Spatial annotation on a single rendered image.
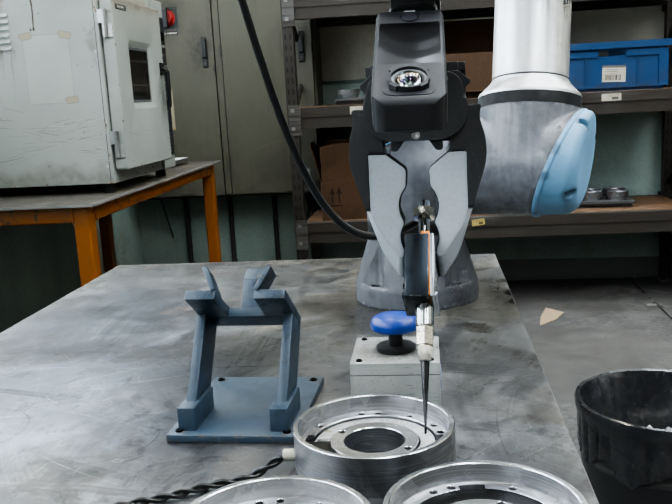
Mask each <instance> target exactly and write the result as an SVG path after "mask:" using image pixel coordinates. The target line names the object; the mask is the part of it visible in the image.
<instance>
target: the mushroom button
mask: <svg viewBox="0 0 672 504"><path fill-rule="evenodd" d="M370 327H371V330H372V331H374V332H376V333H379V334H385V335H388V344H389V346H391V347H399V346H402V345H403V334H408V333H412V332H414V331H416V330H417V327H416V316H410V315H409V316H407V315H406V311H386V312H382V313H380V314H377V315H375V316H374V317H373V318H372V320H371V322H370Z"/></svg>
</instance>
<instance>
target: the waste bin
mask: <svg viewBox="0 0 672 504"><path fill-rule="evenodd" d="M574 399H575V405H576V408H577V428H578V429H577V435H578V442H579V445H580V454H581V460H582V463H583V466H584V468H585V471H586V473H587V475H588V478H589V480H590V483H591V485H592V487H593V490H594V492H595V495H596V497H597V499H598V502H599V504H672V430H668V429H665V428H666V427H671V428H672V370H665V369H624V370H616V371H610V372H605V373H601V374H598V375H595V376H592V377H590V378H588V379H586V380H584V381H582V382H581V383H580V384H579V385H578V386H577V388H576V391H575V394H574ZM649 425H651V427H652V428H651V427H648V426H649Z"/></svg>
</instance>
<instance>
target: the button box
mask: <svg viewBox="0 0 672 504"><path fill-rule="evenodd" d="M350 381H351V396H352V395H361V394H400V395H408V396H414V397H418V398H422V399H423V396H422V379H421V363H420V362H419V358H418V348H417V337H403V345H402V346H399V347H391V346H389V344H388V337H367V338H357V340H356V344H355V347H354V351H353V354H352V358H351V362H350ZM428 400H429V401H432V402H434V403H436V404H439V405H440V406H441V364H440V353H439V337H438V336H433V349H432V359H431V362H430V367H429V388H428Z"/></svg>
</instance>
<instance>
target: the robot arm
mask: <svg viewBox="0 0 672 504"><path fill-rule="evenodd" d="M389 1H390V4H391V7H390V10H389V12H381V13H379V14H378V15H377V18H376V31H375V45H374V59H373V66H371V67H366V68H365V74H366V80H365V81H364V82H363V83H362V84H360V85H359V89H360V90H361V91H363V92H364V93H366V94H365V99H364V104H363V110H353V111H352V112H351V115H352V120H353V126H352V131H351V135H350V140H349V162H350V168H351V171H352V175H353V177H354V180H355V183H356V185H357V188H358V191H359V194H360V196H361V199H362V202H363V204H364V207H365V210H366V211H367V223H368V232H371V233H375V234H376V237H377V239H378V240H368V241H367V244H366V248H365V252H364V255H363V259H362V263H361V266H360V270H359V274H358V277H357V282H356V290H357V301H358V302H359V303H361V304H362V305H365V306H367V307H371V308H375V309H380V310H387V311H405V307H404V303H403V299H402V292H404V293H405V290H404V289H403V284H404V279H405V277H404V274H405V272H404V269H405V266H404V263H405V261H404V258H405V256H404V253H405V250H404V248H405V247H404V246H403V242H404V241H405V234H418V226H417V227H416V228H414V229H412V230H410V231H408V232H406V233H404V234H403V228H404V225H405V224H407V223H409V222H411V221H412V220H414V208H415V207H418V202H419V201H420V200H428V201H429V202H430V206H431V207H434V211H435V220H434V221H430V233H434V239H435V245H436V265H437V274H438V278H437V279H438V299H439V306H440V310H444V309H450V308H455V307H459V306H463V305H466V304H469V303H471V302H473V301H475V300H476V299H477V298H478V296H479V288H478V276H477V274H476V271H475V268H474V265H473V262H472V259H471V257H470V254H469V251H468V248H467V245H466V242H465V240H464V235H465V232H466V229H467V226H468V222H469V219H470V215H471V214H482V215H532V216H533V217H540V216H542V215H559V214H568V213H571V212H573V211H574V210H576V209H577V208H578V207H579V205H580V204H581V202H582V200H583V198H584V196H585V193H586V190H587V186H588V183H589V179H590V174H591V169H592V164H593V157H594V150H595V135H596V117H595V114H594V113H593V112H592V111H590V110H588V109H586V108H584V109H582V94H581V93H580V92H579V91H578V90H577V89H576V88H575V87H574V86H573V85H572V84H571V83H570V81H569V65H570V36H571V9H572V0H495V12H494V41H493V69H492V82H491V84H490V85H489V86H488V87H487V88H486V89H485V90H484V91H483V92H482V93H481V94H480V95H479V97H478V103H475V104H468V102H467V98H466V86H467V85H468V84H470V82H471V80H470V79H469V78H468V77H467V76H466V71H465V61H462V62H458V61H451V62H446V51H445V33H444V19H443V13H442V11H441V0H389Z"/></svg>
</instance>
